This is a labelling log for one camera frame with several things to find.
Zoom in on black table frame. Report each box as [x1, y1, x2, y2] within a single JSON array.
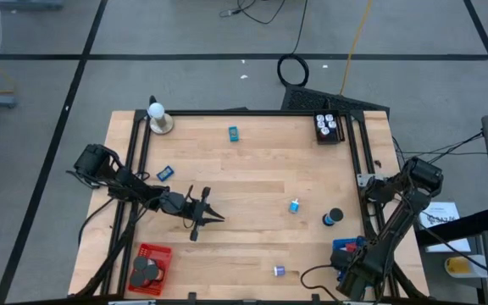
[[68, 108, 430, 305]]

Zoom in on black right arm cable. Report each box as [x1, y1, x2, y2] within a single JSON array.
[[299, 264, 341, 302]]

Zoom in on black plastic basket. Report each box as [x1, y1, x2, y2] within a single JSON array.
[[312, 109, 343, 146]]

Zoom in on blue flat box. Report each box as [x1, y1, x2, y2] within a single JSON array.
[[156, 165, 175, 182]]

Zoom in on red plastic basket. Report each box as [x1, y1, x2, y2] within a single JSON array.
[[127, 242, 174, 297]]

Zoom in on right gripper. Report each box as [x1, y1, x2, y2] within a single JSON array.
[[335, 247, 383, 302]]

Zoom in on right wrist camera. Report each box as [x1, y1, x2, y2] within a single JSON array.
[[330, 249, 356, 269]]

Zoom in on blue sand hourglass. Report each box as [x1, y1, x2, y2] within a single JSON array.
[[322, 207, 345, 227]]

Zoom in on white and yellow cylinder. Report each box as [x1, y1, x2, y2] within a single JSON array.
[[444, 253, 488, 280]]

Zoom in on black floor cables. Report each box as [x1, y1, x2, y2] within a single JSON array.
[[391, 131, 486, 175]]

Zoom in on red sand hourglass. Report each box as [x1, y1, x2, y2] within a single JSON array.
[[129, 270, 147, 288]]

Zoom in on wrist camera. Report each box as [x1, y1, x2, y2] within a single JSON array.
[[330, 249, 356, 269], [158, 191, 186, 215]]

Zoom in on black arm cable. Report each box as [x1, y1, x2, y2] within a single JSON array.
[[299, 264, 341, 302], [77, 197, 116, 249]]

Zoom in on white printed booklet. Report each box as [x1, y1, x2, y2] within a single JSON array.
[[417, 201, 473, 254]]

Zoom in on orange sand hourglass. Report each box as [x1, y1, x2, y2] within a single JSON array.
[[143, 263, 165, 281]]

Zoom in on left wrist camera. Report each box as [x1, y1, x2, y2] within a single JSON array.
[[158, 191, 186, 215]]

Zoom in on blue plastic basket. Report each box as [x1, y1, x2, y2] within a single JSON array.
[[331, 236, 374, 286]]

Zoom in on black coiled floor cable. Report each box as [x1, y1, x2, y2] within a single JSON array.
[[219, 0, 311, 88]]

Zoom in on black perforated mat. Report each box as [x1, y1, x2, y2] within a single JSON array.
[[280, 83, 391, 114]]

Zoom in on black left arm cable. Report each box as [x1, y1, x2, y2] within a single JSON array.
[[77, 197, 116, 249]]

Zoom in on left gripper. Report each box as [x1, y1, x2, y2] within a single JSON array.
[[183, 186, 226, 242]]

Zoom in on yellow cable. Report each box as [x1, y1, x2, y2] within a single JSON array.
[[339, 0, 373, 97]]

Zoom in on white light bulb on base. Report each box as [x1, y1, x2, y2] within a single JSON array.
[[147, 101, 175, 136]]

